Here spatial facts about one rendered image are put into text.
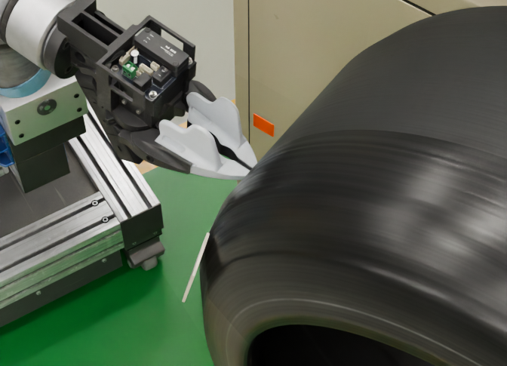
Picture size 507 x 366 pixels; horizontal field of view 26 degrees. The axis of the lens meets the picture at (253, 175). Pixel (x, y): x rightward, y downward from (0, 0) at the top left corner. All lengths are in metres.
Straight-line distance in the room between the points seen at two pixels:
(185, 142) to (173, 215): 1.47
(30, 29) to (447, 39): 0.37
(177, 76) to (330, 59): 0.92
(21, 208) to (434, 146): 1.56
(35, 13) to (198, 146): 0.19
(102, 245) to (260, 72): 0.47
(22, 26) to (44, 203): 1.24
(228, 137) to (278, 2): 0.89
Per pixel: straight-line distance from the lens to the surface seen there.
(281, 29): 1.88
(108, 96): 0.96
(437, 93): 0.77
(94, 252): 2.18
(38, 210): 2.21
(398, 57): 0.84
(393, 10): 1.68
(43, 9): 0.99
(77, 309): 2.32
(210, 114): 0.97
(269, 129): 2.11
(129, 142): 0.97
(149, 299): 2.31
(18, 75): 1.13
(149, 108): 0.94
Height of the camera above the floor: 2.02
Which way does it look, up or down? 55 degrees down
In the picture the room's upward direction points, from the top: straight up
